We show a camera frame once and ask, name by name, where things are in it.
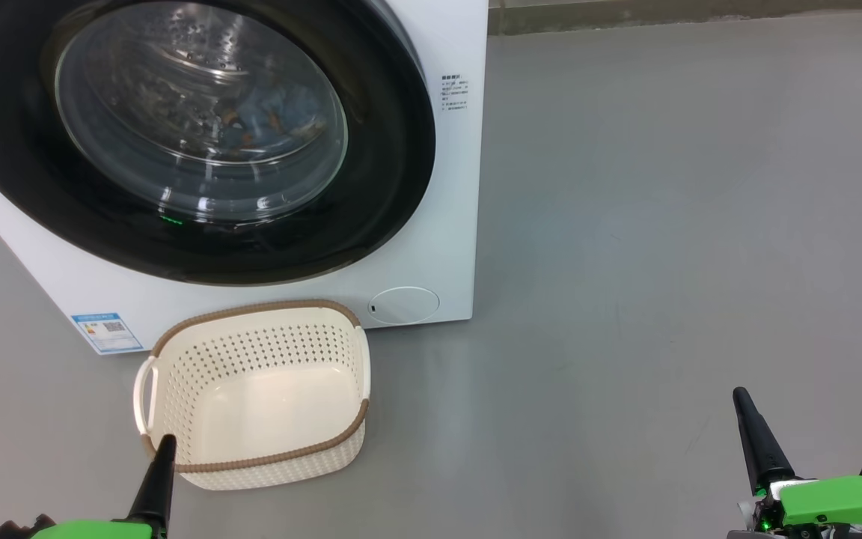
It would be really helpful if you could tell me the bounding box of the blue energy label sticker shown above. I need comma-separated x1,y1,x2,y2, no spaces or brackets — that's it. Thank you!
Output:
70,312,144,355

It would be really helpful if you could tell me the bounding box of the white front-load washing machine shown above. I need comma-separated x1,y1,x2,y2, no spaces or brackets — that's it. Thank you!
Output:
0,0,489,356

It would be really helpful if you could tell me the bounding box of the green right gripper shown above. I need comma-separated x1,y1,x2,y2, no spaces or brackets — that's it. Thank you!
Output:
727,386,862,539

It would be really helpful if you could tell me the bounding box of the cream plastic laundry basket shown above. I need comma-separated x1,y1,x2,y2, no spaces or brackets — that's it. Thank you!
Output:
132,299,372,491

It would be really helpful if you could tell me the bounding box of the black round glass washer door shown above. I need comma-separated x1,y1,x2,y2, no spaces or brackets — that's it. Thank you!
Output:
0,0,437,287

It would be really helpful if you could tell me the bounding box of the washing machine drum with clothes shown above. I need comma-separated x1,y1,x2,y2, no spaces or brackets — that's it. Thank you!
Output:
57,4,348,222

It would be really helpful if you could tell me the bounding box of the black text warning sticker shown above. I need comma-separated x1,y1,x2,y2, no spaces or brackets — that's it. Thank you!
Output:
441,73,471,113

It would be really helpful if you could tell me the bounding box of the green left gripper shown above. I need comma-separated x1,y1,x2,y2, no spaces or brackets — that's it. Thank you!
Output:
31,434,178,539

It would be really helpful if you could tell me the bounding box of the round white filter cover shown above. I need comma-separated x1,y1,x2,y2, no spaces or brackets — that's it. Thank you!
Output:
367,287,441,326

